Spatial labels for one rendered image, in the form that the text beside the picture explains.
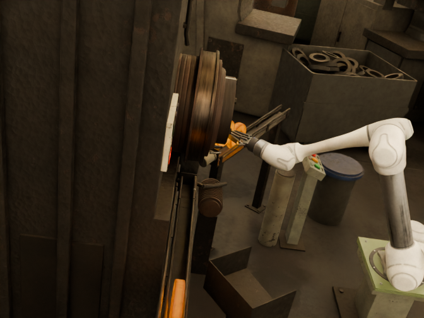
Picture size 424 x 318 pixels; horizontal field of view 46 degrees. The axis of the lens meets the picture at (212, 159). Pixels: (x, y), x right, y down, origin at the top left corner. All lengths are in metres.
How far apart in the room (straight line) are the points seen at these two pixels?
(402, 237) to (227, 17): 2.93
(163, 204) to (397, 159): 0.95
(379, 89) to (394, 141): 2.38
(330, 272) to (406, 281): 0.84
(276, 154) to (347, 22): 3.86
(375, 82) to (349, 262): 1.74
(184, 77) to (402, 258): 1.25
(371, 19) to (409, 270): 3.85
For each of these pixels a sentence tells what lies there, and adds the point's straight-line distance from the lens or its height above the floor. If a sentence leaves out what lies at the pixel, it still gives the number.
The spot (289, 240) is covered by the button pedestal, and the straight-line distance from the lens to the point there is 3.25.
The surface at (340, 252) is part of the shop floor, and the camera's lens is 3.37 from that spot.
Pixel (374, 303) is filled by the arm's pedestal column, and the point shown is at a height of 0.20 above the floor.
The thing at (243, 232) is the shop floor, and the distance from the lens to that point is 3.27.
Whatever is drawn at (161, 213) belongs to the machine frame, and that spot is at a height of 0.87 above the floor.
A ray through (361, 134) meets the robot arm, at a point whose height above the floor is 1.05.
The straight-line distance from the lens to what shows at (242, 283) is 1.98.
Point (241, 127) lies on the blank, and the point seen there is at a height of 0.78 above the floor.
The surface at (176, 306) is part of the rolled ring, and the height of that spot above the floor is 0.77.
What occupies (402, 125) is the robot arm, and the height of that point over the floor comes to 1.15.
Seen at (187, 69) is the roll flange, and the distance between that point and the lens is 1.91.
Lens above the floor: 1.91
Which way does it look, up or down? 28 degrees down
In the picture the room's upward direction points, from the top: 11 degrees clockwise
